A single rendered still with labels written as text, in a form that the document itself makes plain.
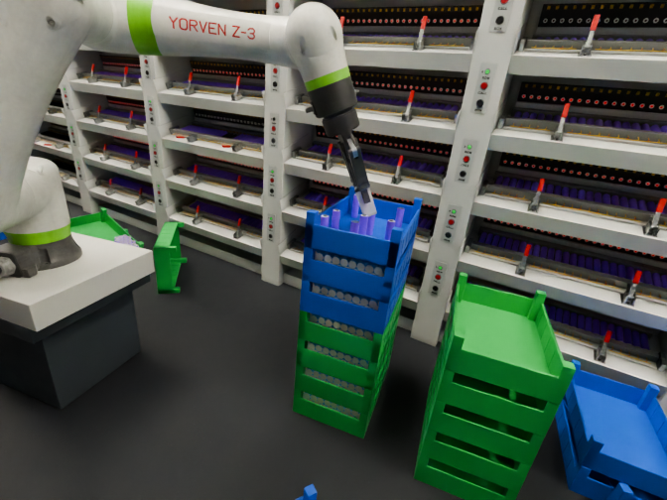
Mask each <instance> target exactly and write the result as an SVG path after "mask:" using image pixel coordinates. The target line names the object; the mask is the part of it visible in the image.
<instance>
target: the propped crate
mask: <svg viewBox="0 0 667 500"><path fill-rule="evenodd" d="M70 232H74V233H78V234H82V235H87V236H91V237H95V238H100V239H104V240H108V241H113V242H114V239H115V237H119V236H120V235H122V236H123V235H124V234H126V235H127V236H131V235H130V234H129V233H127V232H126V231H125V230H124V229H123V228H122V227H121V226H120V225H119V224H118V223H117V222H116V221H115V220H113V219H112V218H111V217H110V216H109V215H108V214H107V209H106V208H105V207H102V208H100V212H98V213H94V214H89V215H84V216H79V217H74V218H71V219H70ZM131 240H135V239H134V238H133V237H132V236H131ZM135 241H136V240H135ZM135 243H136V244H138V245H139V248H143V246H144V243H143V242H142V241H140V242H137V241H136V242H135Z"/></svg>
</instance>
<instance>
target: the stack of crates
mask: <svg viewBox="0 0 667 500"><path fill-rule="evenodd" d="M546 297H547V295H546V292H543V291H538V290H537V291H536V293H535V296H534V299H532V298H528V297H523V296H519V295H515V294H511V293H507V292H503V291H499V290H495V289H491V288H487V287H483V286H479V285H474V284H470V283H467V274H466V273H462V272H460V275H459V279H458V282H457V286H456V290H455V294H454V297H453V301H452V305H451V309H450V312H449V316H448V320H447V324H446V328H445V331H444V335H443V339H442V342H441V346H440V350H439V354H438V357H437V361H436V365H435V369H434V373H433V376H432V380H431V384H430V388H429V392H428V398H427V404H426V410H425V416H424V421H423V425H422V432H421V438H420V444H419V450H418V456H417V461H416V467H415V473H414V479H417V480H419V481H421V482H424V483H426V484H429V485H431V486H434V487H436V488H438V489H441V490H443V491H446V492H448V493H451V494H453V495H455V496H458V497H460V498H463V499H465V500H515V499H516V497H517V495H518V493H519V491H520V489H521V487H522V485H523V482H524V480H525V478H526V476H527V473H528V471H529V469H530V467H531V466H532V463H533V461H534V459H535V457H536V455H537V453H538V450H539V448H540V446H541V444H542V442H543V439H544V437H545V436H546V433H547V431H548V429H549V428H550V426H551V424H552V422H553V420H554V417H555V415H556V413H557V411H558V408H559V406H560V405H561V403H562V400H563V398H564V396H565V394H566V392H567V390H568V388H569V385H570V383H571V381H572V379H573V376H574V374H575V372H576V367H575V365H574V363H572V362H568V361H565V360H564V358H563V356H562V353H561V350H560V347H559V344H558V342H557V339H556V336H555V333H554V330H553V328H552V325H551V322H550V320H549V318H548V315H547V312H546V309H545V306H544V302H545V299H546Z"/></svg>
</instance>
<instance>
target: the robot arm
mask: <svg viewBox="0 0 667 500"><path fill-rule="evenodd" d="M81 45H85V46H87V47H89V48H91V49H94V50H97V51H101V52H109V53H118V54H129V55H143V56H165V57H213V58H228V59H239V60H247V61H254V62H261V63H270V64H275V65H280V66H285V67H289V68H293V69H297V70H299V71H300V73H301V76H302V78H303V81H304V84H305V86H306V89H307V91H308V94H309V97H310V100H311V101H310V104H311V106H310V107H308V108H306V109H305V111H306V113H309V112H314V114H315V115H316V117H317V118H324V119H323V121H322V122H323V125H324V128H325V131H326V134H327V136H328V137H334V136H338V140H339V142H337V146H338V148H339V149H340V151H341V155H342V158H343V159H344V162H345V165H346V168H347V171H348V174H349V177H350V181H351V182H352V183H353V185H354V191H355V193H356V197H357V200H358V203H359V206H360V209H361V212H362V214H366V215H368V217H369V216H371V215H374V214H377V211H376V208H375V205H374V201H373V198H372V195H371V192H370V183H369V181H368V177H367V174H366V170H365V166H364V163H363V160H362V156H361V148H360V147H359V146H358V141H357V138H354V136H353V135H352V133H351V131H352V130H353V129H355V128H357V127H358V126H359V119H358V116H357V113H356V109H354V108H352V107H353V106H354V105H356V104H357V102H358V101H357V97H356V93H358V92H359V90H358V89H357V90H355V89H354V87H353V83H352V80H351V76H350V73H349V69H348V66H347V62H346V58H345V53H344V46H343V35H342V28H341V24H340V21H339V19H338V17H337V15H336V14H335V12H334V11H333V10H332V9H331V8H330V7H328V6H327V5H325V4H322V3H319V2H308V3H304V4H302V5H300V6H299V7H297V8H296V9H295V10H294V11H293V12H292V14H291V15H290V16H272V15H260V14H251V13H244V12H237V11H231V10H225V9H220V8H215V7H210V6H206V5H203V4H198V3H194V2H191V1H187V0H0V233H1V232H3V233H4V234H5V235H6V237H7V239H8V243H5V244H3V245H0V277H8V276H9V277H16V278H21V277H23V278H31V277H33V276H36V275H37V274H38V271H44V270H50V269H55V268H58V267H61V266H65V265H67V264H70V263H72V262H74V261H76V260H78V259H79V258H80V257H81V256H82V250H81V247H80V246H79V245H77V243H76V242H75V241H74V240H73V238H72V236H71V232H70V218H69V214H68V209H67V201H66V197H65V192H64V188H63V184H62V180H61V176H60V172H59V168H58V167H57V165H56V164H55V163H53V162H52V161H50V160H47V159H43V158H37V157H30V156H31V153H32V150H33V147H34V144H35V141H36V138H37V135H38V133H39V130H40V127H41V125H42V122H43V120H44V118H45V115H46V113H47V110H48V108H49V106H50V104H51V101H52V99H53V97H54V95H55V93H56V91H57V89H58V87H59V85H60V83H61V81H62V79H63V77H64V75H65V73H66V71H67V69H68V67H69V65H70V63H71V61H72V60H73V58H74V56H75V55H76V53H77V51H78V50H79V48H80V46H81Z"/></svg>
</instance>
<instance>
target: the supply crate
mask: <svg viewBox="0 0 667 500"><path fill-rule="evenodd" d="M354 194H355V191H354V187H353V186H351V187H349V191H348V196H347V197H345V198H344V199H342V200H340V201H339V202H337V203H336V204H334V205H333V206H331V207H329V208H328V209H326V210H325V211H323V212H321V213H320V214H319V212H318V211H317V210H313V209H310V210H308V211H307V217H306V229H305V244H304V247H308V248H312V249H316V250H320V251H324V252H328V253H332V254H336V255H340V256H344V257H348V258H352V259H356V260H360V261H364V262H369V263H373V264H377V265H381V266H385V267H389V268H393V269H395V268H396V266H397V264H398V262H399V260H400V259H401V257H402V255H403V253H404V251H405V249H406V247H407V245H408V243H409V241H410V239H411V238H412V236H413V234H414V232H415V230H416V228H417V225H418V220H419V215H420V211H421V205H422V200H423V199H422V198H418V197H415V198H414V203H413V206H411V205H406V204H401V203H395V202H390V201H385V200H379V199H373V201H374V205H375V208H376V211H377V214H375V221H374V228H373V234H372V235H362V234H357V233H353V232H349V230H350V223H351V221H352V220H357V221H359V218H360V214H362V212H361V209H360V207H359V208H358V216H357V218H354V217H351V210H352V202H353V195H354ZM397 207H404V208H405V211H404V216H403V221H402V227H401V228H400V227H395V226H394V227H393V228H392V231H391V237H390V241H389V240H385V239H384V236H385V230H386V224H387V220H388V219H393V220H395V218H396V212H397ZM333 209H339V210H340V219H339V228H338V229H335V228H331V227H332V217H333ZM323 214H326V215H328V216H329V217H330V220H329V227H326V226H321V215H323Z"/></svg>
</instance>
